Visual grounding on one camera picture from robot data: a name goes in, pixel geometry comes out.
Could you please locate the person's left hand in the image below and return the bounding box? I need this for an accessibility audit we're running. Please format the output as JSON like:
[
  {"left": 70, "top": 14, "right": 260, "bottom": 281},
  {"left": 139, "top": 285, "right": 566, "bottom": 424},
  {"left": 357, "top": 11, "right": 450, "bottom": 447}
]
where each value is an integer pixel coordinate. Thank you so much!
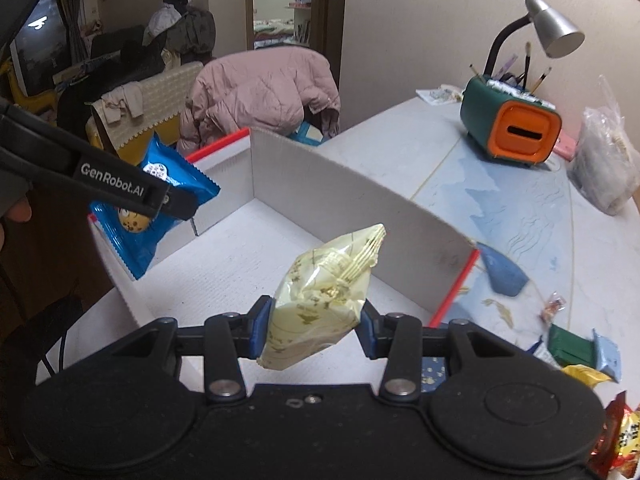
[{"left": 0, "top": 196, "right": 32, "bottom": 249}]

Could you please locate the pink padded jacket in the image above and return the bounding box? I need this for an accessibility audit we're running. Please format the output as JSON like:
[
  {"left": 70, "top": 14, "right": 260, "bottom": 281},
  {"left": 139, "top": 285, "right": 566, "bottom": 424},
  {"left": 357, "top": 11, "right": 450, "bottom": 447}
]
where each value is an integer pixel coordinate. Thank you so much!
[{"left": 177, "top": 46, "right": 341, "bottom": 156}]

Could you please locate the blue cookie snack packet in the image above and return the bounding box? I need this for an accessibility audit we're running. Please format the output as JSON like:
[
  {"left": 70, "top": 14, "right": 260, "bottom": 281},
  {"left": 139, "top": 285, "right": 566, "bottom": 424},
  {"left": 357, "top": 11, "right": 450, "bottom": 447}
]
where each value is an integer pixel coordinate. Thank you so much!
[{"left": 78, "top": 136, "right": 220, "bottom": 278}]

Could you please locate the green snack bar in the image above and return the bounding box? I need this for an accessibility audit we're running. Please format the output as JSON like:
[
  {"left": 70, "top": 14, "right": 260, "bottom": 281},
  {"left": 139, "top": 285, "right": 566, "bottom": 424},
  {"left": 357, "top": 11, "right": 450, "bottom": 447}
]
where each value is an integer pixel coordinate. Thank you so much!
[{"left": 547, "top": 324, "right": 596, "bottom": 367}]

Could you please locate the small pink wrapped candy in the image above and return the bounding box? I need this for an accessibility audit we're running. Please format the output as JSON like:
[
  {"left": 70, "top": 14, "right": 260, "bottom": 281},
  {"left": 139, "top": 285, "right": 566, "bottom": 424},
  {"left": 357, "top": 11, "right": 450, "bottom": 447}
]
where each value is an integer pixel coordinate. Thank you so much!
[{"left": 540, "top": 292, "right": 566, "bottom": 324}]

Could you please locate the clear plastic bag of food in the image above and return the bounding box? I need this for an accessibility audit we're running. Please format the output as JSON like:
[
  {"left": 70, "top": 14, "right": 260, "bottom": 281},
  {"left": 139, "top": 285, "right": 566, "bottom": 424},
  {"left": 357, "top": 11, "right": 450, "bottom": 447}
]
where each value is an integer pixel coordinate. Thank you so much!
[{"left": 567, "top": 75, "right": 639, "bottom": 216}]

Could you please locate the green orange tissue box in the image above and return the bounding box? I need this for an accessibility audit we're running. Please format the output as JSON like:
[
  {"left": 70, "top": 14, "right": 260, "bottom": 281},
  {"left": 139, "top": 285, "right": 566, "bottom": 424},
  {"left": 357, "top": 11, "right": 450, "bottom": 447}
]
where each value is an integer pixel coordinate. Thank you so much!
[{"left": 460, "top": 76, "right": 562, "bottom": 166}]

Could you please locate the silver gooseneck desk lamp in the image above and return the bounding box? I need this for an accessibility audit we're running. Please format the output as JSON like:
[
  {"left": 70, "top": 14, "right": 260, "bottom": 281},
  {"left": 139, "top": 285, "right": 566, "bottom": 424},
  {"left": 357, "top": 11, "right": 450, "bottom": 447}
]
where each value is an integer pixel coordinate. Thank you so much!
[{"left": 484, "top": 0, "right": 585, "bottom": 76}]

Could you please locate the red white cardboard box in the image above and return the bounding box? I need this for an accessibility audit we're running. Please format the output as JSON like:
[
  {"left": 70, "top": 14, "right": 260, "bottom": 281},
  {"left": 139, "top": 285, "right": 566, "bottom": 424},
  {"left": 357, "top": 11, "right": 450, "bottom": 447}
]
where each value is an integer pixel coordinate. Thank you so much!
[{"left": 53, "top": 133, "right": 474, "bottom": 364}]

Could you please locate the pale yellow snack bag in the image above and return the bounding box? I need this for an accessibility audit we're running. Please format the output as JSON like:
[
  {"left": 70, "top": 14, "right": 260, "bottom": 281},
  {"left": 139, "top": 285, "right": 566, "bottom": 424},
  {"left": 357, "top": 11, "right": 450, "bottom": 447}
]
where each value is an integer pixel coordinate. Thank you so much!
[{"left": 257, "top": 223, "right": 386, "bottom": 370}]

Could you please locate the yellow triangular snack packet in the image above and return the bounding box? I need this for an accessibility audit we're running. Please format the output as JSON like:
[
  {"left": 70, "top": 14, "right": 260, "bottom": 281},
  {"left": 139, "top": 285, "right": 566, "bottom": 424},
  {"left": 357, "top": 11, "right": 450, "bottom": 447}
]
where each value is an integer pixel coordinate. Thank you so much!
[{"left": 562, "top": 364, "right": 612, "bottom": 389}]

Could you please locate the light blue snack packet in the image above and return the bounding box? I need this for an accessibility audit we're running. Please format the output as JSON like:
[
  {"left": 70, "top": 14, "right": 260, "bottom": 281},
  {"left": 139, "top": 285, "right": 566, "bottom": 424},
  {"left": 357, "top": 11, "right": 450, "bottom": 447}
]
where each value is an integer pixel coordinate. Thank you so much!
[{"left": 592, "top": 330, "right": 622, "bottom": 382}]

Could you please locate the red yellow chips bag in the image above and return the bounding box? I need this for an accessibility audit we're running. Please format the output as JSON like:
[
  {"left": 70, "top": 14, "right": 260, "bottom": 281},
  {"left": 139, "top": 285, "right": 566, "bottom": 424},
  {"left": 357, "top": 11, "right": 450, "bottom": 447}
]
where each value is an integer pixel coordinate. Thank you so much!
[{"left": 588, "top": 391, "right": 639, "bottom": 479}]

